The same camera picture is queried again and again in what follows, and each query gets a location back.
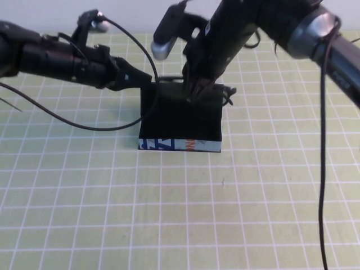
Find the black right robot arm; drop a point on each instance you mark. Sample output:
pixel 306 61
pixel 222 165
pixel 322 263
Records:
pixel 346 81

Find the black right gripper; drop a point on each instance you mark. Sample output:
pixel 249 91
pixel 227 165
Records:
pixel 213 50

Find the black framed glasses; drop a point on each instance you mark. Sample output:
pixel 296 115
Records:
pixel 229 97

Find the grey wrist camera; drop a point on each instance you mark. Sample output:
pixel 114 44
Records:
pixel 163 47
pixel 101 26

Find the green white-grid tablecloth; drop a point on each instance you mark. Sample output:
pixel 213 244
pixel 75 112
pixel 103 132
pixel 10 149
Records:
pixel 84 197

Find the black printed glasses case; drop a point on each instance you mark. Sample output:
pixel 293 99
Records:
pixel 180 126

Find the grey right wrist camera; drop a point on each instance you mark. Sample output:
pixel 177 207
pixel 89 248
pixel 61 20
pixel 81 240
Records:
pixel 163 47

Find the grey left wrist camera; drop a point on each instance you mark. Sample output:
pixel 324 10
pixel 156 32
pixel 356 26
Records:
pixel 101 26

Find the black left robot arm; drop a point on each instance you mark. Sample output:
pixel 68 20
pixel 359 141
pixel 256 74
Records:
pixel 33 56

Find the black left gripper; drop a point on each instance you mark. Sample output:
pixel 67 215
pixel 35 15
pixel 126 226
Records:
pixel 95 67

